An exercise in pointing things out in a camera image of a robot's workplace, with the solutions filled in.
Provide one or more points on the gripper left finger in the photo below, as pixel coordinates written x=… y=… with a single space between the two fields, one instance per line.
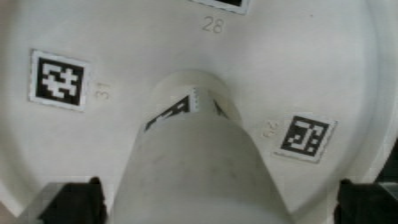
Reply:
x=68 y=204

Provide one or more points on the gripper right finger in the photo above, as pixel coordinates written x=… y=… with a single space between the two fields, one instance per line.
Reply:
x=367 y=203

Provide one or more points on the white cylindrical table leg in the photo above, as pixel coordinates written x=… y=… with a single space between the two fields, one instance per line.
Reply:
x=196 y=180

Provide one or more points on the white round table top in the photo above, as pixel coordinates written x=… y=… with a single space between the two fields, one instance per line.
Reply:
x=303 y=54

